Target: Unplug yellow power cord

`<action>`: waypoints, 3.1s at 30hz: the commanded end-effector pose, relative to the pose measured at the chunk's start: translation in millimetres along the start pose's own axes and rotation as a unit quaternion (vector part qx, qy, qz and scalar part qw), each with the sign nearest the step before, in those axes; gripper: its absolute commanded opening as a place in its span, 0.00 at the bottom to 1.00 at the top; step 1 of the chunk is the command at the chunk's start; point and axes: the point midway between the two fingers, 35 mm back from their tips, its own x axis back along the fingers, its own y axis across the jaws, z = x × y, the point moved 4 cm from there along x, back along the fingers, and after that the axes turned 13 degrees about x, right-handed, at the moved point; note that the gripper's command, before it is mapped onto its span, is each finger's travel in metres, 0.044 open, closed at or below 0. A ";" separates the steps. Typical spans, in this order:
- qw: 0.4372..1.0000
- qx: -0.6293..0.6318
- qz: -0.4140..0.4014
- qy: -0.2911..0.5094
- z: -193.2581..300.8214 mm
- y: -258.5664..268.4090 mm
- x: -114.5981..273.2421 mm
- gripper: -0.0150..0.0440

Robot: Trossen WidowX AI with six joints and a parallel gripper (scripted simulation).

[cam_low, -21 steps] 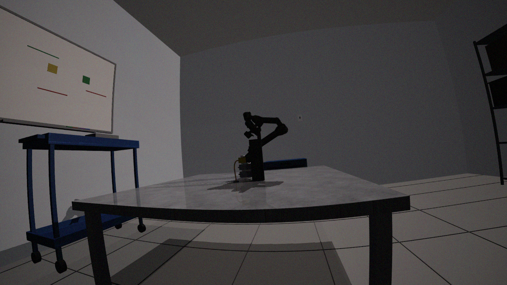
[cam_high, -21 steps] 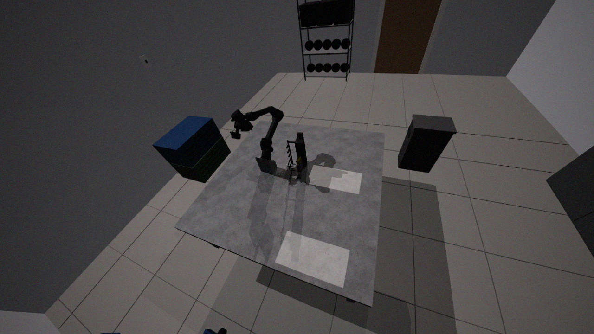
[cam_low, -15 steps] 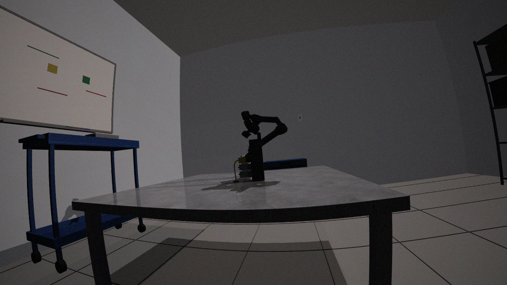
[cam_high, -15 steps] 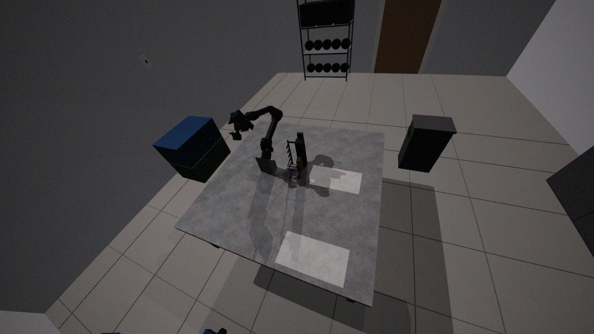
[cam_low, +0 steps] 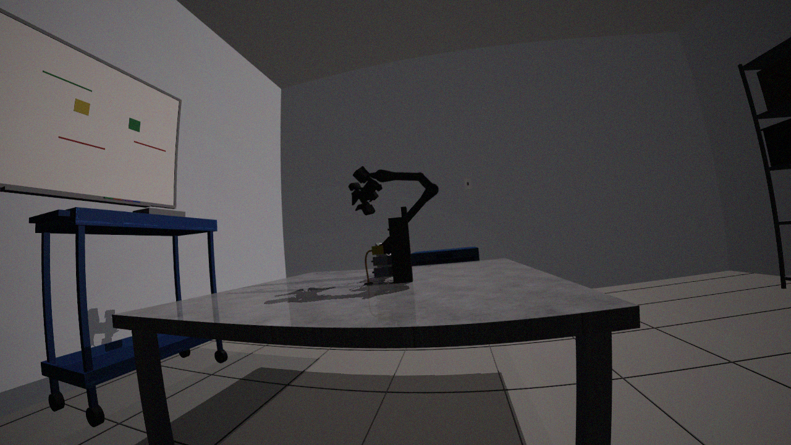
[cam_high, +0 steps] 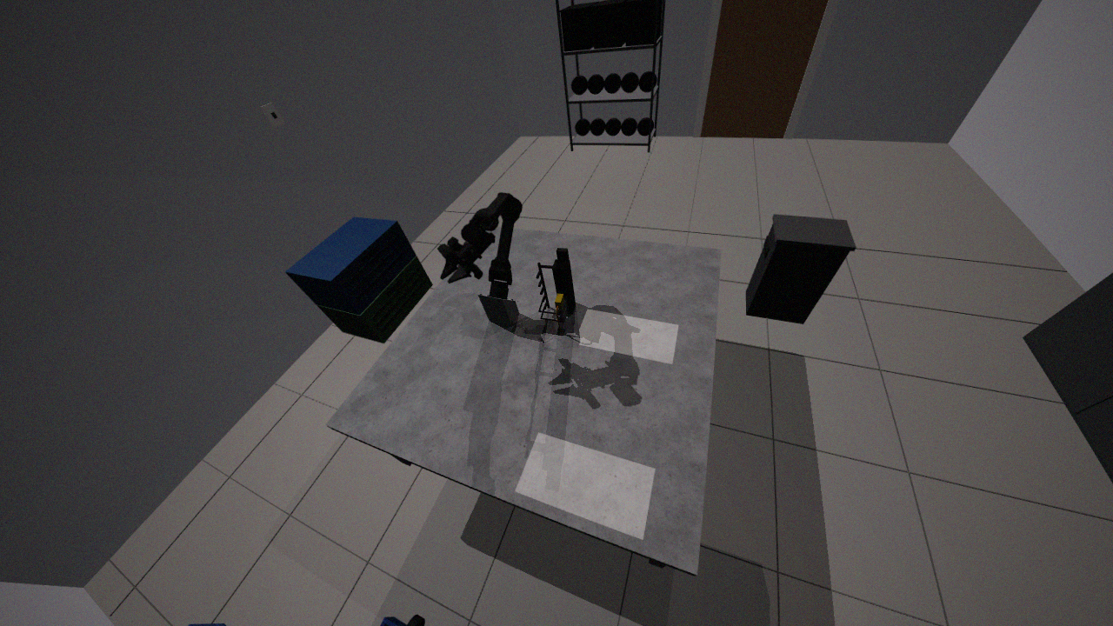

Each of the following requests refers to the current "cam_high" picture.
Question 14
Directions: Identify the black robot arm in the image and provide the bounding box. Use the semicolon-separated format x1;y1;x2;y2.
462;192;522;299

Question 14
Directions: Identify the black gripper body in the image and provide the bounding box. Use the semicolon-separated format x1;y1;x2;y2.
437;241;483;280

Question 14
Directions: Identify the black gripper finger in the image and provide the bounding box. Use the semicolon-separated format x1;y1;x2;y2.
449;264;471;283
440;260;459;280

